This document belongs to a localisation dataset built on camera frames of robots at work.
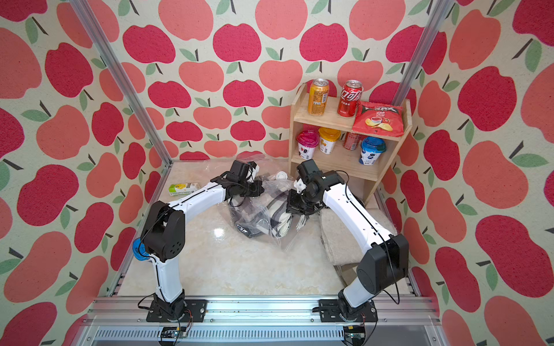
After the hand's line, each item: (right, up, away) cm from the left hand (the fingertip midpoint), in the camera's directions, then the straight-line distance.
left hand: (266, 192), depth 93 cm
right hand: (+9, -7, -14) cm, 18 cm away
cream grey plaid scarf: (-5, -10, -7) cm, 13 cm away
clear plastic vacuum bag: (+2, +3, +1) cm, 4 cm away
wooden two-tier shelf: (+41, +6, -5) cm, 41 cm away
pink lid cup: (+17, +21, -7) cm, 28 cm away
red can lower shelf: (+37, +22, 0) cm, 43 cm away
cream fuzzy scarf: (+31, -21, -9) cm, 38 cm away
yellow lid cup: (+26, +23, -4) cm, 35 cm away
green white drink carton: (-42, +1, +12) cm, 44 cm away
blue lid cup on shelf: (+42, +18, -9) cm, 47 cm away
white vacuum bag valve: (+7, +8, +5) cm, 12 cm away
